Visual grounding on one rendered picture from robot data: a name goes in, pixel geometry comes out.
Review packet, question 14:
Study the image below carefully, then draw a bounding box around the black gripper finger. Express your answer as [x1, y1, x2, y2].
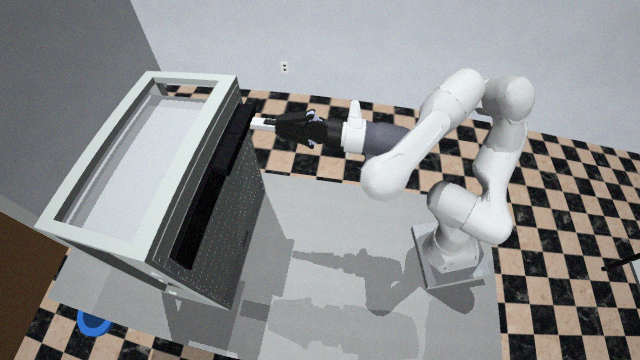
[250, 109, 323, 135]
[251, 127, 319, 149]

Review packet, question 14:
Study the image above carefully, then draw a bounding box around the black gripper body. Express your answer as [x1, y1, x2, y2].
[305, 117, 343, 149]

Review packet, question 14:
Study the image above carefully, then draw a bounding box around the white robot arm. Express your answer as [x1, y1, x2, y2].
[341, 68, 535, 274]

